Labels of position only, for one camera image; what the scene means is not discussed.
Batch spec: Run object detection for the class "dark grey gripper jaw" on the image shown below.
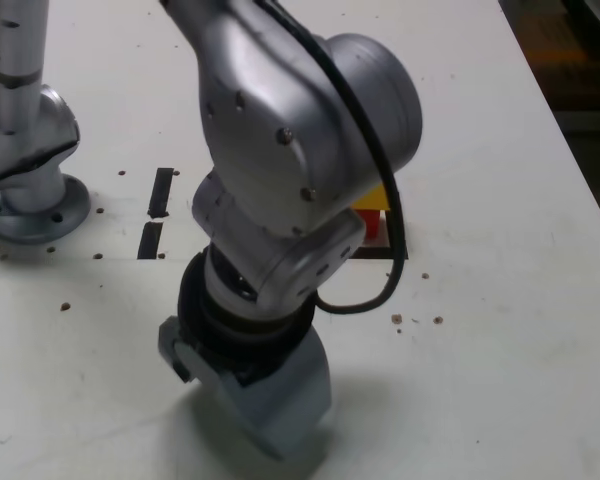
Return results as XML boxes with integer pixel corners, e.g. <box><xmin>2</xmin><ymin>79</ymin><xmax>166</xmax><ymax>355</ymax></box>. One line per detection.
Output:
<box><xmin>199</xmin><ymin>329</ymin><xmax>333</xmax><ymax>460</ymax></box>

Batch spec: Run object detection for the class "yellow cube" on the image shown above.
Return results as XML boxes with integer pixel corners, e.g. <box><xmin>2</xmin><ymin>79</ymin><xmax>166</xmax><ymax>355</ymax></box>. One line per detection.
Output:
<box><xmin>352</xmin><ymin>183</ymin><xmax>391</xmax><ymax>212</ymax></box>

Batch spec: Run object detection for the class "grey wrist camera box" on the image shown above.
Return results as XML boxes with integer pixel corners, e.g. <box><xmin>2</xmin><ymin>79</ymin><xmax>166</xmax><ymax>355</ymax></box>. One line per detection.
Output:
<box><xmin>158</xmin><ymin>315</ymin><xmax>204</xmax><ymax>385</ymax></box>

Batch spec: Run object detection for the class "red cube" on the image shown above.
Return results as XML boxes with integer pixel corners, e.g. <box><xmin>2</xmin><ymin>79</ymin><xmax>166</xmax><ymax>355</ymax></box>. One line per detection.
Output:
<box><xmin>362</xmin><ymin>208</ymin><xmax>383</xmax><ymax>239</ymax></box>

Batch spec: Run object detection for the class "black tape strip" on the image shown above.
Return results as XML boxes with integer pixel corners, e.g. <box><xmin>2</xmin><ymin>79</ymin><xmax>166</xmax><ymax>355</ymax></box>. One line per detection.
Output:
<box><xmin>136</xmin><ymin>167</ymin><xmax>175</xmax><ymax>261</ymax></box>

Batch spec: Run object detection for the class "black tape square outline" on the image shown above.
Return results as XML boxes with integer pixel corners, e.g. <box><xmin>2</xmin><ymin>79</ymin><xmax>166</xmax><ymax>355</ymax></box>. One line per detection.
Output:
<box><xmin>347</xmin><ymin>209</ymin><xmax>410</xmax><ymax>261</ymax></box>

